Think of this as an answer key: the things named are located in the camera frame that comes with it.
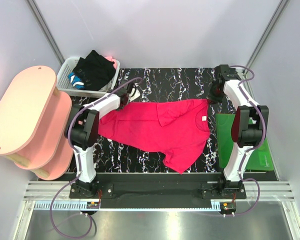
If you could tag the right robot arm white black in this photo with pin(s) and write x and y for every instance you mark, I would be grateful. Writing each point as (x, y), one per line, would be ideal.
(249, 127)

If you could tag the pink red t shirt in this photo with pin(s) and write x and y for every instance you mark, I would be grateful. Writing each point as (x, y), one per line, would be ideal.
(178, 129)

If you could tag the small controller board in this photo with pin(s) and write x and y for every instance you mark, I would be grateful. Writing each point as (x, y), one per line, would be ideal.
(93, 205)
(229, 206)

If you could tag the blue white garment in basket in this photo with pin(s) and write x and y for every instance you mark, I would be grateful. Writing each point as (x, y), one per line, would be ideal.
(76, 82)

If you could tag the right aluminium frame post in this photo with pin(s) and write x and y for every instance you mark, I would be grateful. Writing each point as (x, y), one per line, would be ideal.
(278, 12)

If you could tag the aluminium frame post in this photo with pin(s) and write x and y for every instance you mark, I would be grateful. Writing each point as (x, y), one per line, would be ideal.
(278, 12)
(34, 8)

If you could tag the pink three tier shelf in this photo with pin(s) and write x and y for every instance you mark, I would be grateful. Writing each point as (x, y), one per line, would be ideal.
(33, 118)

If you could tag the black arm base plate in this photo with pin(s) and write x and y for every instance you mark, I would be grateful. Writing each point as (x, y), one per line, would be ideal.
(169, 189)

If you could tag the light pink garment in basket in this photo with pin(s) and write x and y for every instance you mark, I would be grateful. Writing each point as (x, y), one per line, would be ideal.
(111, 59)

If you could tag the left small controller board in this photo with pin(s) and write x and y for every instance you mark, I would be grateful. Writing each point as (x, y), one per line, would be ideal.
(93, 205)

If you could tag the green cutting mat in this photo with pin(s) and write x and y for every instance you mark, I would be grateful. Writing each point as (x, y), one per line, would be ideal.
(259, 160)

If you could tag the black t shirt in basket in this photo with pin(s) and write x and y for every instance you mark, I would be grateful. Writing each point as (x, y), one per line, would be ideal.
(95, 71)

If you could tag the white plastic laundry basket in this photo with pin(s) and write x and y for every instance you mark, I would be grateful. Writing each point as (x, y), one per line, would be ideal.
(64, 85)

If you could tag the black marble pattern mat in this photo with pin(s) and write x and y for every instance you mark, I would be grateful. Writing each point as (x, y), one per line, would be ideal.
(164, 85)

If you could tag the aluminium rail front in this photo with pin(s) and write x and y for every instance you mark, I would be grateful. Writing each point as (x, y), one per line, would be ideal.
(269, 190)

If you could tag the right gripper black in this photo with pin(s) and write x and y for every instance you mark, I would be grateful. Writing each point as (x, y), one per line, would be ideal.
(212, 99)

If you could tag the right small controller board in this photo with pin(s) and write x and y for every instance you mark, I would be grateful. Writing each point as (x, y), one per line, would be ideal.
(229, 206)

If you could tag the white slotted cable duct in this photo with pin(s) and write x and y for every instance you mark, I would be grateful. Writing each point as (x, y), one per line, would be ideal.
(81, 205)

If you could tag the left aluminium frame post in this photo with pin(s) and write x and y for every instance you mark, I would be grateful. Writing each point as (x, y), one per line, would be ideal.
(34, 8)

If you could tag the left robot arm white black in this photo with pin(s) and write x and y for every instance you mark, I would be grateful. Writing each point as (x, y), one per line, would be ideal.
(83, 125)

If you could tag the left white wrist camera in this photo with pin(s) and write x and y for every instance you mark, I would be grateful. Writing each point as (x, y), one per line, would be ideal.
(134, 93)

